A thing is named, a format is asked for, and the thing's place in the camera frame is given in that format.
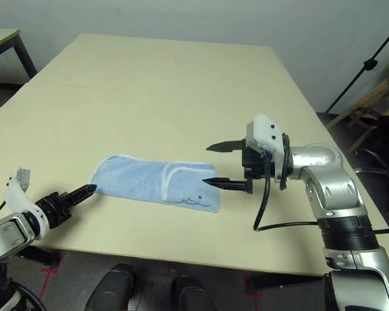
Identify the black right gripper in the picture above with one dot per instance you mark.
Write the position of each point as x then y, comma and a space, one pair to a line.
254, 166

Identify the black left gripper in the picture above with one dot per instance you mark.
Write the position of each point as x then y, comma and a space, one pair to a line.
53, 209

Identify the light blue terry towel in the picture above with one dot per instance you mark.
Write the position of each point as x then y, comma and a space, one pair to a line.
142, 178

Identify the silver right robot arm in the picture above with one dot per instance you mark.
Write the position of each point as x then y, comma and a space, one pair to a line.
334, 191

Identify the black left robot foot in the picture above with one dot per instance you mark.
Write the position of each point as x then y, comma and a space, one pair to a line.
110, 288

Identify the black robot foot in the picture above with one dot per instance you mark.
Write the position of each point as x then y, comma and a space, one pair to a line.
110, 288
189, 293

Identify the black right robot foot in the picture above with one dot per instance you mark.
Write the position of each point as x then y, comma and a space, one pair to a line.
189, 293

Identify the wooden stool with green cushion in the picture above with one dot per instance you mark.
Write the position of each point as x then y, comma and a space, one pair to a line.
376, 92

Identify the black-framed side table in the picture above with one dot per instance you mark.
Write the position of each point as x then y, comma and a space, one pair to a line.
0, 39

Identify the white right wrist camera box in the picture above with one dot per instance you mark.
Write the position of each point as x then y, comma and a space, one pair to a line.
262, 129

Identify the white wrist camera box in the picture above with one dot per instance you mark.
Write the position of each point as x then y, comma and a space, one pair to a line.
262, 129
16, 197

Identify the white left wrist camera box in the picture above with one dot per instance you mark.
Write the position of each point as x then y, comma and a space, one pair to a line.
16, 197

